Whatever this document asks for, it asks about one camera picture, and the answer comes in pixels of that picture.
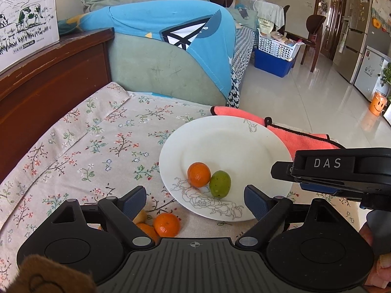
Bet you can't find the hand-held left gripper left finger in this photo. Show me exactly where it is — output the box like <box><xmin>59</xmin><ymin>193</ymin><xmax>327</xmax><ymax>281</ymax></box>
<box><xmin>46</xmin><ymin>186</ymin><xmax>156</xmax><ymax>249</ymax></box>

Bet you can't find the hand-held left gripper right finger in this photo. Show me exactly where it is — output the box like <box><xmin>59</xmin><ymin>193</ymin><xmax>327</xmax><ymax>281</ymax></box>
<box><xmin>235</xmin><ymin>185</ymin><xmax>346</xmax><ymax>249</ymax></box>

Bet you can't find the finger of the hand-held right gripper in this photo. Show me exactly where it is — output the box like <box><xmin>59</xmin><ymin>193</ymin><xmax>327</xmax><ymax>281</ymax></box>
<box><xmin>271</xmin><ymin>161</ymin><xmax>341</xmax><ymax>196</ymax></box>

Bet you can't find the orange tangerine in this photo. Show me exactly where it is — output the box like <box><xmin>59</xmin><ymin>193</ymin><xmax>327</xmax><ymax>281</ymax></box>
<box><xmin>134</xmin><ymin>222</ymin><xmax>160</xmax><ymax>245</ymax></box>
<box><xmin>187</xmin><ymin>162</ymin><xmax>212</xmax><ymax>188</ymax></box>
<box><xmin>153</xmin><ymin>213</ymin><xmax>181</xmax><ymax>238</ymax></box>

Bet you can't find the white plate with line flowers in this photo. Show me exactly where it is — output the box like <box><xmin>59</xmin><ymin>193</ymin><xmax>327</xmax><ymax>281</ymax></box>
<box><xmin>159</xmin><ymin>116</ymin><xmax>294</xmax><ymax>223</ymax></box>

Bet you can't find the person's right hand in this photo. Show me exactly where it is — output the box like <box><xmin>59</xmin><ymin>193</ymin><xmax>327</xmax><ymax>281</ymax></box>
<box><xmin>359</xmin><ymin>221</ymin><xmax>391</xmax><ymax>290</ymax></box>

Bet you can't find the coral pink towel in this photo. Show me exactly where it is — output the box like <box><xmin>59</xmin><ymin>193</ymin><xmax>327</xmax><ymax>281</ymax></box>
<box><xmin>210</xmin><ymin>106</ymin><xmax>341</xmax><ymax>161</ymax></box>

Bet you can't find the olive green round fruit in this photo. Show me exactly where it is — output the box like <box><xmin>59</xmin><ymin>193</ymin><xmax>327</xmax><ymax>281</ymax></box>
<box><xmin>209</xmin><ymin>171</ymin><xmax>232</xmax><ymax>198</ymax></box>

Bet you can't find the orange smiley bin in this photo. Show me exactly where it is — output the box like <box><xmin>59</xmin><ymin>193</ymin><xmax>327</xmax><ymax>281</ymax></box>
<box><xmin>369</xmin><ymin>91</ymin><xmax>387</xmax><ymax>116</ymax></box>

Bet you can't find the floral tablecloth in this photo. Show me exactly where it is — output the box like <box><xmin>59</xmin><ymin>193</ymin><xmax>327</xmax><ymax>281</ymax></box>
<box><xmin>0</xmin><ymin>81</ymin><xmax>364</xmax><ymax>281</ymax></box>

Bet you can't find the green houseplant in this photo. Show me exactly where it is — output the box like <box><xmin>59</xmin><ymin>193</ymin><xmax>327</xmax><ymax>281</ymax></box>
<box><xmin>379</xmin><ymin>63</ymin><xmax>391</xmax><ymax>87</ymax></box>

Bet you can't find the white chest freezer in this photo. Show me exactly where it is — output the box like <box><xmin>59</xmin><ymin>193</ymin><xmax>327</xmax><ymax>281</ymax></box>
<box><xmin>354</xmin><ymin>46</ymin><xmax>391</xmax><ymax>101</ymax></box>

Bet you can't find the blue plastic bin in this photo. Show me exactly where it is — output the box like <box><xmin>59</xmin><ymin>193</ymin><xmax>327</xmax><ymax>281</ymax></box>
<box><xmin>254</xmin><ymin>49</ymin><xmax>297</xmax><ymax>78</ymax></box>

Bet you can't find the brown fuzzy cloth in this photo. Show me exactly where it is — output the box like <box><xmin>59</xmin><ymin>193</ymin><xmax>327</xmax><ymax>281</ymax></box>
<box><xmin>6</xmin><ymin>255</ymin><xmax>97</xmax><ymax>293</ymax></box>

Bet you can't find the white plastic basket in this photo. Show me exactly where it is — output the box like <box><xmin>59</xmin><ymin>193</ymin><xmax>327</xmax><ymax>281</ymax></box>
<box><xmin>258</xmin><ymin>29</ymin><xmax>303</xmax><ymax>62</ymax></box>

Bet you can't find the houndstooth sofa cover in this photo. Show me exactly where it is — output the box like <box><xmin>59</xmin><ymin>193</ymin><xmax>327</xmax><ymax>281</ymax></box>
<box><xmin>226</xmin><ymin>26</ymin><xmax>255</xmax><ymax>109</ymax></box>

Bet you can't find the green sofa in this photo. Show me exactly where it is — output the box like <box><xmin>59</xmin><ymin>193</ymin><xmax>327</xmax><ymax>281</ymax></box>
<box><xmin>108</xmin><ymin>32</ymin><xmax>242</xmax><ymax>107</ymax></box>

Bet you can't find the silver refrigerator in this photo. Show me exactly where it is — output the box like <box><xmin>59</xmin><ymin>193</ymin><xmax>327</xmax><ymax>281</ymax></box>
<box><xmin>333</xmin><ymin>0</ymin><xmax>375</xmax><ymax>83</ymax></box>

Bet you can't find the dark wooden chair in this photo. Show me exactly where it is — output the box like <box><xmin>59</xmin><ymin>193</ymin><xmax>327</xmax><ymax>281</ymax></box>
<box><xmin>301</xmin><ymin>15</ymin><xmax>327</xmax><ymax>73</ymax></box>

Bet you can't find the wooden door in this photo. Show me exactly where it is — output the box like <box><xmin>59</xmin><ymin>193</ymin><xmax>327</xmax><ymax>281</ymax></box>
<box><xmin>315</xmin><ymin>0</ymin><xmax>349</xmax><ymax>62</ymax></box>

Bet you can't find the table with white cloth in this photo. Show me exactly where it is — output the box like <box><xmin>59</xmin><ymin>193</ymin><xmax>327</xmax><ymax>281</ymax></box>
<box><xmin>234</xmin><ymin>0</ymin><xmax>286</xmax><ymax>34</ymax></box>

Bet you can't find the blue shark plush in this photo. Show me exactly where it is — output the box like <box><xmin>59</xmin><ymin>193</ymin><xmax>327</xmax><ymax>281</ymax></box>
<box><xmin>58</xmin><ymin>0</ymin><xmax>237</xmax><ymax>100</ymax></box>

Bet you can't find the cardboard box with cow print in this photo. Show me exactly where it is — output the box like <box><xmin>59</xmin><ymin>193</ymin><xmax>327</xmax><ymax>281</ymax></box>
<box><xmin>0</xmin><ymin>0</ymin><xmax>60</xmax><ymax>74</ymax></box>

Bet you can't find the wall poster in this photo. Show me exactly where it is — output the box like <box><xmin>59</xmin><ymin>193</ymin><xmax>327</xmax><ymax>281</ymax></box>
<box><xmin>371</xmin><ymin>0</ymin><xmax>391</xmax><ymax>34</ymax></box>

